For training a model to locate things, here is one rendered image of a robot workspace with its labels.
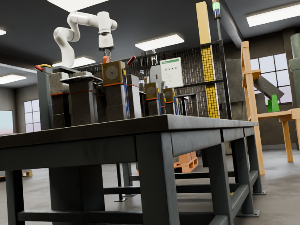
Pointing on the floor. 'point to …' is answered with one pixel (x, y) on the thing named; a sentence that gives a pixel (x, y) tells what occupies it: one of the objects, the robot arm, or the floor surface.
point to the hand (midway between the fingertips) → (107, 55)
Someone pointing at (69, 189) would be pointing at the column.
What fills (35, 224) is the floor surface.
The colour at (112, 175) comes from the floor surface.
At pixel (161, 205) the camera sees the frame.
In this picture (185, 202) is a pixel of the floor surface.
